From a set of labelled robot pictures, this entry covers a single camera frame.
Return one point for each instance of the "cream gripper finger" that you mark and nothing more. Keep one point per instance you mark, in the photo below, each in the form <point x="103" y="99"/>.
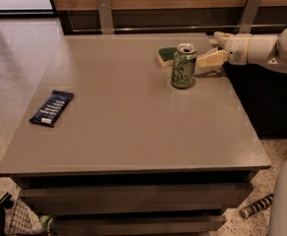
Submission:
<point x="211" y="61"/>
<point x="222" y="37"/>

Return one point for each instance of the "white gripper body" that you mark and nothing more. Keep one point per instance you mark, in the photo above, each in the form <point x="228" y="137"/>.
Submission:
<point x="236" y="48"/>

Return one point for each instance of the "green and yellow sponge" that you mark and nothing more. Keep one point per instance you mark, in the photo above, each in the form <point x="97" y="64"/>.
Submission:
<point x="165" y="56"/>

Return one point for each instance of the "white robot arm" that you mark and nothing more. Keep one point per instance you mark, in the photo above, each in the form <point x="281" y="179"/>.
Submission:
<point x="270" y="51"/>

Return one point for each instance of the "blue rxbar blueberry wrapper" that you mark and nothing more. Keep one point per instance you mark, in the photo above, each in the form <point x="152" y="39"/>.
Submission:
<point x="52" y="108"/>

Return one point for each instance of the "green soda can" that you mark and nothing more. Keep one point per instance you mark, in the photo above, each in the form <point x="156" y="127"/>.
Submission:
<point x="184" y="64"/>

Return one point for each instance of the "grey drawer cabinet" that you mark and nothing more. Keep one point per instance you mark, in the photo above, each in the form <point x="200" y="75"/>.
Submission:
<point x="128" y="126"/>

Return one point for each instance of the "upper grey drawer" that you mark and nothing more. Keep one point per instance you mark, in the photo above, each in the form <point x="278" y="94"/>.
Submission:
<point x="124" y="199"/>

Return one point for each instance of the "grey drawer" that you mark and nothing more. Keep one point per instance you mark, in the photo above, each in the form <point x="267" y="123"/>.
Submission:
<point x="124" y="199"/>
<point x="139" y="226"/>

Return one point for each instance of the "lower grey drawer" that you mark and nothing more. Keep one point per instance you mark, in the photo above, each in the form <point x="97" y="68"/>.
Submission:
<point x="139" y="226"/>

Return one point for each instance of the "horizontal metal rail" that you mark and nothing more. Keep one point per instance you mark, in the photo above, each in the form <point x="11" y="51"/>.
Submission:
<point x="206" y="29"/>

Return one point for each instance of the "right metal bracket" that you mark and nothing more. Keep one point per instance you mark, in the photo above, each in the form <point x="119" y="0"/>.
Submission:
<point x="248" y="16"/>

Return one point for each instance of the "metal bracket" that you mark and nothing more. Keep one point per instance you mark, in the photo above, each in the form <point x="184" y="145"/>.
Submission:
<point x="105" y="16"/>
<point x="248" y="16"/>

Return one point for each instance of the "left metal bracket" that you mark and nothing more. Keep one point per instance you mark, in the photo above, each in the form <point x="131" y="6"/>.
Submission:
<point x="105" y="16"/>

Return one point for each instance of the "striped black white handle tool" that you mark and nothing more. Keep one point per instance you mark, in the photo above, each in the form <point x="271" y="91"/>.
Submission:
<point x="257" y="206"/>

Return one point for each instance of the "wire mesh basket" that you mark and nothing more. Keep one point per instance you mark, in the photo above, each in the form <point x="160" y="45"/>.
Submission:
<point x="22" y="221"/>

